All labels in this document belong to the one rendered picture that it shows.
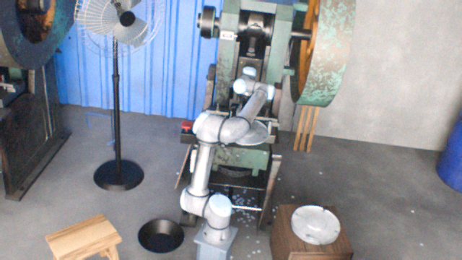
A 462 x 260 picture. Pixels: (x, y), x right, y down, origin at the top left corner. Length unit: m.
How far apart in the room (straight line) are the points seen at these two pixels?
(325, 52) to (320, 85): 0.19
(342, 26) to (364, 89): 1.94
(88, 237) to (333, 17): 1.72
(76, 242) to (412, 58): 3.13
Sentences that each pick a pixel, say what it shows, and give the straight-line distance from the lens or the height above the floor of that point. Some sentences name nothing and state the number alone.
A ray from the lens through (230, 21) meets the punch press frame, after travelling 2.36.
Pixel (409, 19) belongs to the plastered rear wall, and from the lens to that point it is 3.92.
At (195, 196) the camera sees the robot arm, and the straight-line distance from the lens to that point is 2.10.
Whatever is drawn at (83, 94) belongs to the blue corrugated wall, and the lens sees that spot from 4.20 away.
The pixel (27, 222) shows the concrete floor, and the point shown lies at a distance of 3.06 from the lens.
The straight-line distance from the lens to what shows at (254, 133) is 2.47.
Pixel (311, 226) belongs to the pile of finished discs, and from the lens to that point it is 2.52.
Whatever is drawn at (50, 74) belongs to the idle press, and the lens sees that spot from 3.50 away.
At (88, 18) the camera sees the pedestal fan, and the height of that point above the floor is 1.29.
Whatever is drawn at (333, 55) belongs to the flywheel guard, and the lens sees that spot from 2.16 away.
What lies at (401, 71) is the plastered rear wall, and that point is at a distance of 4.07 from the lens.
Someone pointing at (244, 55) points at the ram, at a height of 1.17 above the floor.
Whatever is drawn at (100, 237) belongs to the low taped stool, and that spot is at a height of 0.33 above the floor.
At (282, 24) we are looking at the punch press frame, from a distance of 2.37.
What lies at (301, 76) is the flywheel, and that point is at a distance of 2.69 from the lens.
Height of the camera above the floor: 2.05
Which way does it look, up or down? 32 degrees down
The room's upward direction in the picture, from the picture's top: 8 degrees clockwise
